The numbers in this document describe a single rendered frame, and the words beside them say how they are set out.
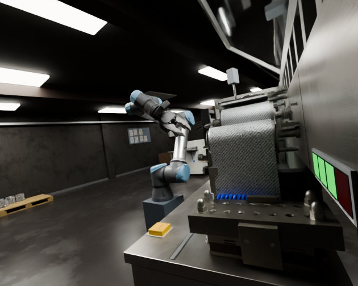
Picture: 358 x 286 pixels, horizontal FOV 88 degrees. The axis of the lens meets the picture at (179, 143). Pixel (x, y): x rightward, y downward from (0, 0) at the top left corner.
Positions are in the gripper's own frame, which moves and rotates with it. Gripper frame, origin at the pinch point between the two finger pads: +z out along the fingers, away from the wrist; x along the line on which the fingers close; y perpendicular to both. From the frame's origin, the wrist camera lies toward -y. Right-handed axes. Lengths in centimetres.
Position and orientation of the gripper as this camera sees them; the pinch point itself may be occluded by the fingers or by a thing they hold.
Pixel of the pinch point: (185, 130)
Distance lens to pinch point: 84.5
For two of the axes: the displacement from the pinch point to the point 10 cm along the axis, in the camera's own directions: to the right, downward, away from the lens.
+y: 0.1, 4.8, 8.8
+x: -6.6, 6.6, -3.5
